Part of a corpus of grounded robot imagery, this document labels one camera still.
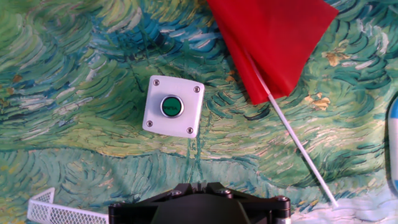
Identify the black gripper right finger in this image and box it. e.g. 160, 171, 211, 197
198, 182, 292, 224

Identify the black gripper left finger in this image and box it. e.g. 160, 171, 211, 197
108, 182, 200, 224

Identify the red flag white stick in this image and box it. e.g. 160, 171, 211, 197
206, 0, 340, 208

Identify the green painted landscape tablecloth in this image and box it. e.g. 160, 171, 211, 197
0, 0, 398, 224

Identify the grey box green push button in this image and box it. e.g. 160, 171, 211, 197
142, 75, 206, 139

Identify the blue white desk lamp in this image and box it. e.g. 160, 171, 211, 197
387, 96, 398, 194

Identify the white wire mesh basket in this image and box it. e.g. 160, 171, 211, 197
26, 187, 109, 224

